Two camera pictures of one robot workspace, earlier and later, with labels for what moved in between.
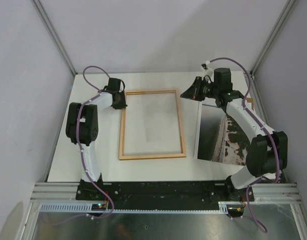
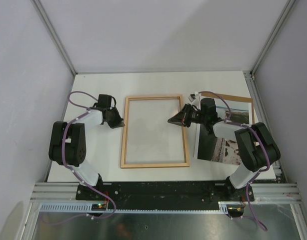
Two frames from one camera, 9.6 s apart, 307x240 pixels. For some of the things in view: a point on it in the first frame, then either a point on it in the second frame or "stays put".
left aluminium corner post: (56, 36) stays put
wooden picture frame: (160, 156) -> (125, 131)
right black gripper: (194, 92) -> (181, 118)
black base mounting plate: (214, 192) stays put
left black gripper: (123, 105) -> (118, 123)
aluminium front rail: (45, 192) stays put
